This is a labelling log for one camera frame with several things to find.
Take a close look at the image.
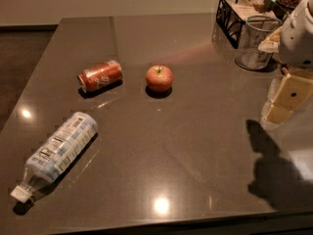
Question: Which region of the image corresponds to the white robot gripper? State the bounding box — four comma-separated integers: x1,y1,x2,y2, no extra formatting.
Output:
263,0,313,124

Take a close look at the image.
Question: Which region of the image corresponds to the blue label plastic bottle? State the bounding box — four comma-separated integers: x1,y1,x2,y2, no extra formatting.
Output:
11,112,98,203

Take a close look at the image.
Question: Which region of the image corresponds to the clear glass jar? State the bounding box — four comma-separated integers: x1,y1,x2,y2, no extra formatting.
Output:
235,15,281,71

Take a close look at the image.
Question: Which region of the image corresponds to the red apple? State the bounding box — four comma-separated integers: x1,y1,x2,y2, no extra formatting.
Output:
146,65,173,93

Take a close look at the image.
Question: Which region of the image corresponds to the red soda can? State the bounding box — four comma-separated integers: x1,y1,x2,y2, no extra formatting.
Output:
77,60,122,93

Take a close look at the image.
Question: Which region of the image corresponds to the black wire basket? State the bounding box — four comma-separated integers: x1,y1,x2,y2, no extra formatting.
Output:
216,0,275,49

